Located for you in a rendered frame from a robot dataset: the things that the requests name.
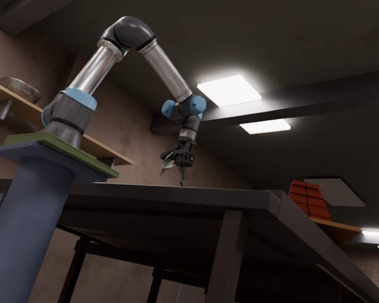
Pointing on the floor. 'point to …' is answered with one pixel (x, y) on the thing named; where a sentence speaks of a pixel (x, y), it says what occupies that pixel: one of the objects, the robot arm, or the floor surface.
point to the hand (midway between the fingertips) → (169, 181)
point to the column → (29, 217)
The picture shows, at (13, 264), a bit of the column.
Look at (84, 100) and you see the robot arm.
